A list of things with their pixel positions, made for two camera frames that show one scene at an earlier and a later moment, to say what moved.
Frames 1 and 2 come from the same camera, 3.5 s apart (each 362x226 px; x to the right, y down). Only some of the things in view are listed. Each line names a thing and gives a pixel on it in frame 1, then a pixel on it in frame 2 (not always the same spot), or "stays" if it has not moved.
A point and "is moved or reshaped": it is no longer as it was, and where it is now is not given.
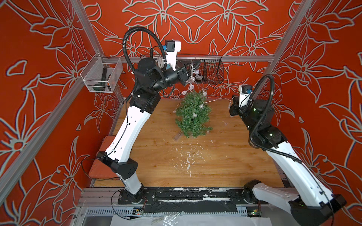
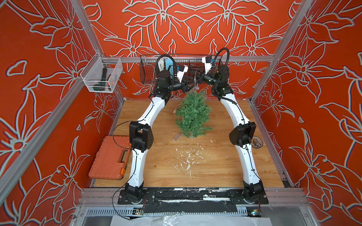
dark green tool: x=101 y=86 stays
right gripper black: x=235 y=108 -> x=201 y=78
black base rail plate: x=193 y=200 stays
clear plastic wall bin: x=101 y=74 stays
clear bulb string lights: x=194 y=72 is moved or reshaped
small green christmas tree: x=192 y=114 stays
